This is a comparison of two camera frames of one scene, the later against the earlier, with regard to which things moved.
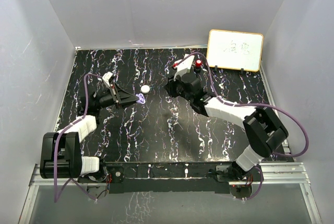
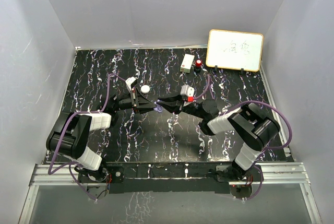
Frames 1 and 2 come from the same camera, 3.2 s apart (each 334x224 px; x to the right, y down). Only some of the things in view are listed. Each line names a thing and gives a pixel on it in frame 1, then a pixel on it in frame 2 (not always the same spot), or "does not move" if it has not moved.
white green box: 188,59 does not move
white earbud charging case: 145,89 does not move
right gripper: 171,86 to 179,98
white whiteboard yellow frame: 234,50 does not move
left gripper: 125,98 to 144,105
